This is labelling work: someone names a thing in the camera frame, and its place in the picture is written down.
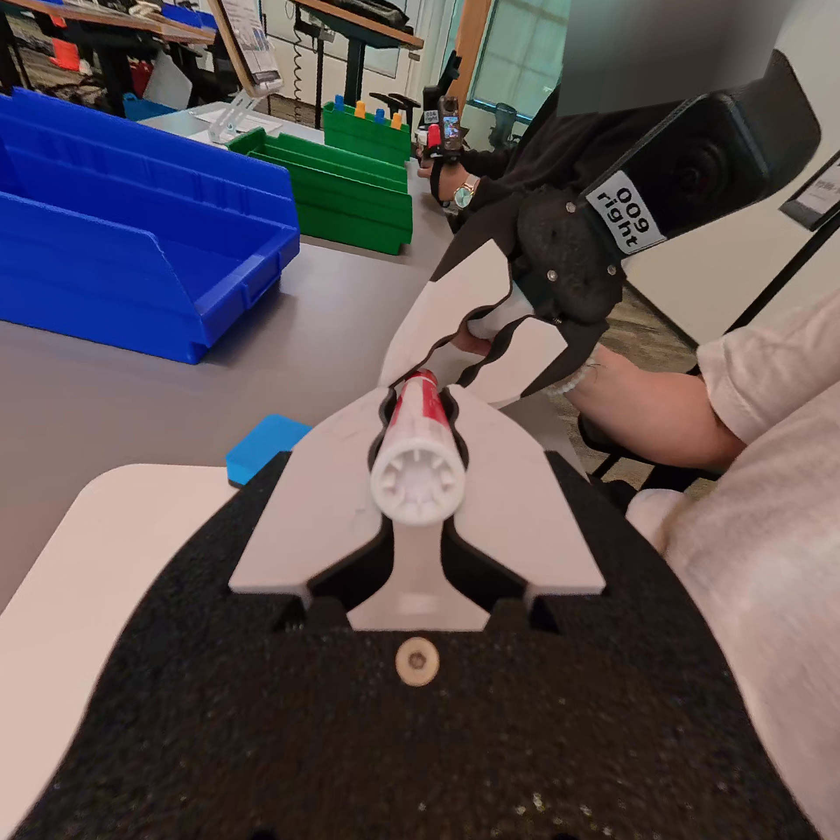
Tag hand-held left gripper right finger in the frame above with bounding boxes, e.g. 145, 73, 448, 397
441, 386, 606, 614

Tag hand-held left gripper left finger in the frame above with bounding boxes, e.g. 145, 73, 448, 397
227, 386, 395, 614

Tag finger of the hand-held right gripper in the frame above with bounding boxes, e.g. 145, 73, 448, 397
453, 316, 570, 411
378, 238, 514, 388

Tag blue foam eraser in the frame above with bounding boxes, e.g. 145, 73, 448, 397
225, 413, 313, 488

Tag red dry-erase marker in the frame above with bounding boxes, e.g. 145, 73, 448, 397
369, 377, 469, 528

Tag white whiteboard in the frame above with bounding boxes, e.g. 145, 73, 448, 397
0, 462, 245, 836

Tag blue plastic bin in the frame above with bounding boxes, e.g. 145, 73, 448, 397
0, 87, 302, 366

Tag person's right forearm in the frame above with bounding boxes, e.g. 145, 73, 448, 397
564, 344, 750, 473

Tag person's right hand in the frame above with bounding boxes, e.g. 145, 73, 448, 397
451, 323, 496, 358

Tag black office chair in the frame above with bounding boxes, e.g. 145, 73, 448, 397
487, 101, 527, 150

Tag small device with screen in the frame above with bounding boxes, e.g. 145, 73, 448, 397
420, 85, 471, 165

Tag small green plastic bin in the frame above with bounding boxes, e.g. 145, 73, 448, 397
321, 101, 413, 166

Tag clear acrylic stand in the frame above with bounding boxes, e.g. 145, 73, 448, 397
196, 88, 284, 143

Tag black leg standing desk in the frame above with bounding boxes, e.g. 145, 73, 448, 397
287, 0, 425, 109

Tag printed banner stand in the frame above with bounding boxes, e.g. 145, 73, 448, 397
207, 0, 286, 99

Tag small blue bin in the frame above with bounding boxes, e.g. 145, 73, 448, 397
161, 0, 219, 31

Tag long wooden desk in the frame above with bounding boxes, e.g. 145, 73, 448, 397
0, 0, 219, 116

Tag white bead bracelet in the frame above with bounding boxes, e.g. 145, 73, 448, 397
543, 360, 602, 399

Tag wooden post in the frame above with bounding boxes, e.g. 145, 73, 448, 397
451, 0, 494, 118

